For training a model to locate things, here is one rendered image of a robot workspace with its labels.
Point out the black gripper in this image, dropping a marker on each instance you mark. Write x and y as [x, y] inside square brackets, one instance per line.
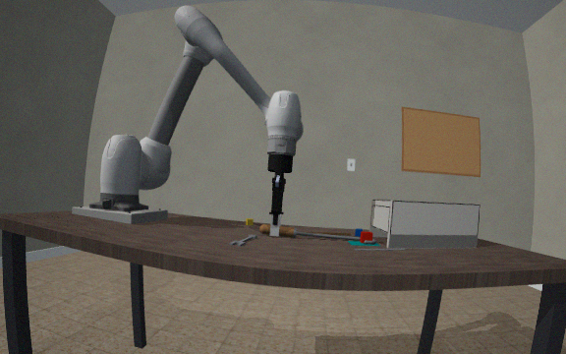
[278, 163]

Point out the red block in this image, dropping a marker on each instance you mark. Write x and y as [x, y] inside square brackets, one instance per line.
[366, 236]

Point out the grey metal hook with wooden handle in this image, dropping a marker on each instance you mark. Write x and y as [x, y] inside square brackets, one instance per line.
[291, 232]

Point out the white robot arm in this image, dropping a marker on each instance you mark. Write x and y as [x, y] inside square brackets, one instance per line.
[129, 165]

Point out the teal square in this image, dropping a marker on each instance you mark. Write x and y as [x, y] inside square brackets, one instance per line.
[358, 243]

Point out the grey combination wrench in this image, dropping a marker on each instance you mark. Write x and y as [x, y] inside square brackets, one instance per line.
[243, 242]

